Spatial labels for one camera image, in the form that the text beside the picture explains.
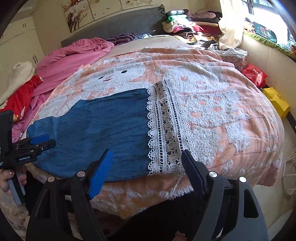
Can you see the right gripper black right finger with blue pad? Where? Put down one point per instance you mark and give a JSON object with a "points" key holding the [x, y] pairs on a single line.
{"points": [[231, 212]]}

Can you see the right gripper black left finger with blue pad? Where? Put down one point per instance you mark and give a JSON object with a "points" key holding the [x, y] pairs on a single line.
{"points": [[49, 219]]}

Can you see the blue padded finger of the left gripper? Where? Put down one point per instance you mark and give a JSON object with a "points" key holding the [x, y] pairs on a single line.
{"points": [[40, 143]]}

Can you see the blue denim pants lace hem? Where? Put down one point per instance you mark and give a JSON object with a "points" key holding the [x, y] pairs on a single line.
{"points": [[144, 129]]}

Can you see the red floral garment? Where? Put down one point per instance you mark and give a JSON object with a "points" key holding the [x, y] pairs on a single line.
{"points": [[19, 101]]}

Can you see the pink bed sheet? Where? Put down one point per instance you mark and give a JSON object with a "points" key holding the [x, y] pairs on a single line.
{"points": [[57, 67]]}

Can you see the pink white bear blanket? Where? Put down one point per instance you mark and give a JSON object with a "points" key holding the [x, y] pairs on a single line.
{"points": [[231, 126]]}

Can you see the cream wardrobe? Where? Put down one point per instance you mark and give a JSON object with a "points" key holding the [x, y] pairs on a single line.
{"points": [[19, 43]]}

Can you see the yellow bag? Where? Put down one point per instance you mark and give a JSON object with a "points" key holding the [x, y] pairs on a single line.
{"points": [[278, 102]]}

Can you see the striped purple garment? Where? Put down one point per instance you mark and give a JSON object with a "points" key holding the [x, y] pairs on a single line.
{"points": [[122, 39]]}

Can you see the tree painting panels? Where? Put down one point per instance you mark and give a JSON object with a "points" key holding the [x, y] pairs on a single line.
{"points": [[82, 12]]}

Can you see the red plastic bag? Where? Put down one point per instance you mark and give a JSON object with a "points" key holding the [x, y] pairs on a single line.
{"points": [[255, 75]]}

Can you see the grey headboard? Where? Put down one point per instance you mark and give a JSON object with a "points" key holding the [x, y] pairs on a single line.
{"points": [[136, 22]]}

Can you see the pile of folded clothes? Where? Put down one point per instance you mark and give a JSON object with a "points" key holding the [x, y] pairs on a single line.
{"points": [[198, 29]]}

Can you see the cream curtain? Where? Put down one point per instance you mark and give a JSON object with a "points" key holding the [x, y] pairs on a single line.
{"points": [[231, 24]]}

